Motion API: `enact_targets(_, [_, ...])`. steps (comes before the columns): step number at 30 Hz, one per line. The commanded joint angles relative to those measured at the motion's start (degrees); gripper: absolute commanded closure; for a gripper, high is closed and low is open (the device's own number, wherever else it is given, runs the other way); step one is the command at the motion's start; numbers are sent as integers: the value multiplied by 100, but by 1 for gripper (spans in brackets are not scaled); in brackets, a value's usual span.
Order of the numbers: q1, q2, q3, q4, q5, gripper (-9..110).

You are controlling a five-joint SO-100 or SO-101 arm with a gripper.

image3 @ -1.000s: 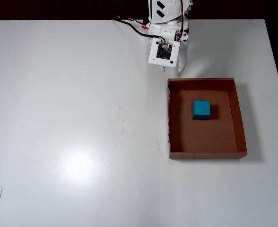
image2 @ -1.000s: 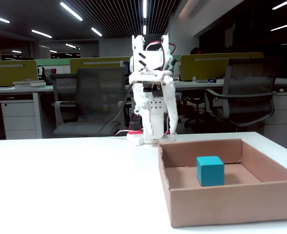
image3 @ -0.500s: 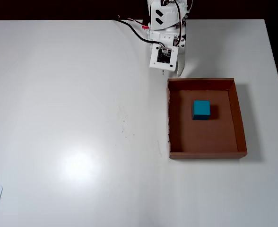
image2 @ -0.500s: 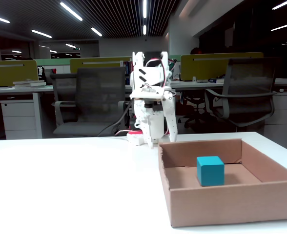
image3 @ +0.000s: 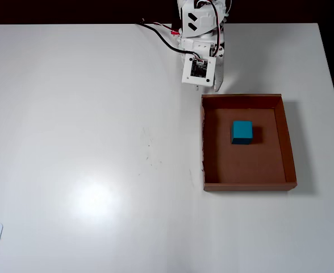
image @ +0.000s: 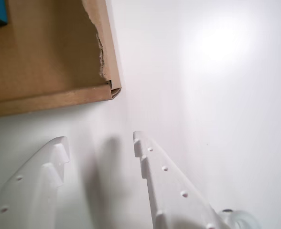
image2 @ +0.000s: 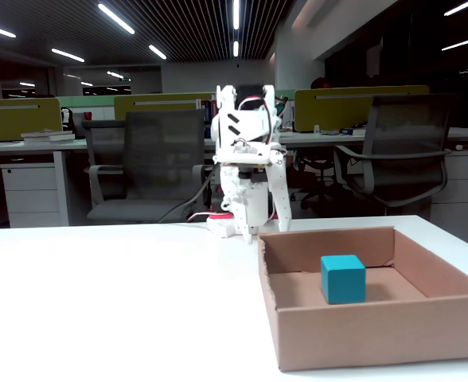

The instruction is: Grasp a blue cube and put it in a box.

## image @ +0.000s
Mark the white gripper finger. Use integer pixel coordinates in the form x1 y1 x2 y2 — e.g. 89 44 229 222
0 135 71 229
132 130 228 229

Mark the brown cardboard box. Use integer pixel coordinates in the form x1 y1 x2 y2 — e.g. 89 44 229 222
0 0 122 119

